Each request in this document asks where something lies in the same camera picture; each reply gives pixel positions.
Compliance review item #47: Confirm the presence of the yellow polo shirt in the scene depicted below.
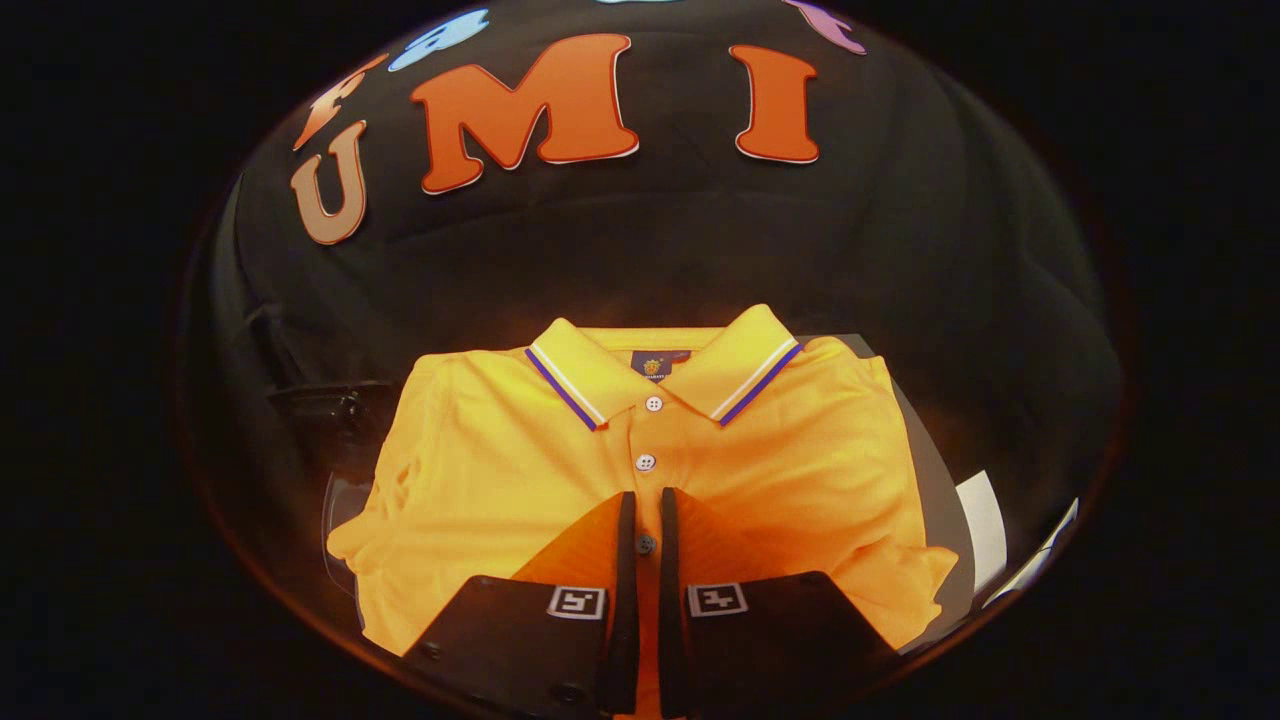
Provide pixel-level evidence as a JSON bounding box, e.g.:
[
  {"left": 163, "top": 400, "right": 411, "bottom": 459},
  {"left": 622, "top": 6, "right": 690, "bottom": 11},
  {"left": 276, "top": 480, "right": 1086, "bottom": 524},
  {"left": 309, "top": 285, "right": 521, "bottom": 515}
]
[{"left": 327, "top": 303, "right": 961, "bottom": 720}]

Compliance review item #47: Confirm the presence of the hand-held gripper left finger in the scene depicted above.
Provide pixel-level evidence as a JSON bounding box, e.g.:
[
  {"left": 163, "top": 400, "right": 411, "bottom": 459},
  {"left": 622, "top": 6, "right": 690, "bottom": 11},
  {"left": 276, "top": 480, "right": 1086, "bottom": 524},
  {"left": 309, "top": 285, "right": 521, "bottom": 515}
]
[{"left": 398, "top": 490, "right": 642, "bottom": 720}]

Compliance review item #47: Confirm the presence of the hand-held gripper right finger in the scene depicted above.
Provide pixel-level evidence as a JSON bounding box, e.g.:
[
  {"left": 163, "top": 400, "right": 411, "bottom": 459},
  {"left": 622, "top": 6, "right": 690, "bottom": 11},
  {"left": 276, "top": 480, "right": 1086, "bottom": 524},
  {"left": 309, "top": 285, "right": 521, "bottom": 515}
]
[{"left": 657, "top": 486, "right": 903, "bottom": 720}]

